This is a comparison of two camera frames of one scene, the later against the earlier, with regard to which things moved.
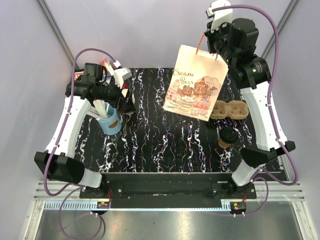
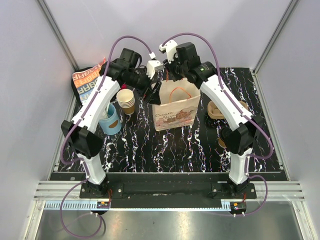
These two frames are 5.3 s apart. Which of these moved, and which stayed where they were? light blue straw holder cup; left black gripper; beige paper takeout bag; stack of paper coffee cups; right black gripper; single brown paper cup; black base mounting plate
Moved: right black gripper; left black gripper; beige paper takeout bag
Stayed: single brown paper cup; stack of paper coffee cups; light blue straw holder cup; black base mounting plate
